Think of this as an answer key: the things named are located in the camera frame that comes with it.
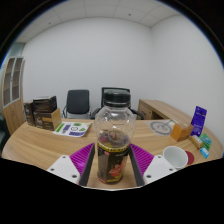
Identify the green and purple leaflet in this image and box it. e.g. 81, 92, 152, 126
52, 121, 93, 138

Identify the wooden side desk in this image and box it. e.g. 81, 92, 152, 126
136, 98, 194, 123

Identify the brown and black box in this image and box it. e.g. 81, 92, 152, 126
33, 108, 63, 131

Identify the purple pouch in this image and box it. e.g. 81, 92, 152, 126
190, 105, 208, 138

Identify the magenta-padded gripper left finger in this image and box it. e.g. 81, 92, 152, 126
45, 142, 97, 187

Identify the black mesh office chair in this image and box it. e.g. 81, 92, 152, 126
90, 87, 145, 121

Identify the green flat box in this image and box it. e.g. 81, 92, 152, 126
199, 132, 213, 151

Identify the wooden cabinet with glass doors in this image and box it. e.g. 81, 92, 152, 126
0, 57, 27, 136

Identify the clear bottle with dark label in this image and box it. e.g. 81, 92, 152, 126
93, 89, 137, 185

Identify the orange-brown box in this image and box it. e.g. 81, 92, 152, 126
170, 122, 194, 142

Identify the white mug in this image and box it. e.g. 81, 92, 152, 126
162, 145, 189, 170

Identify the small tan packet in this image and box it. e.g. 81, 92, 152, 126
188, 134, 205, 150

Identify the flat round red coaster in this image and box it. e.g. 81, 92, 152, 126
185, 150, 196, 166

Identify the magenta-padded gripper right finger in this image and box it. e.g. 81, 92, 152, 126
128, 143, 177, 187

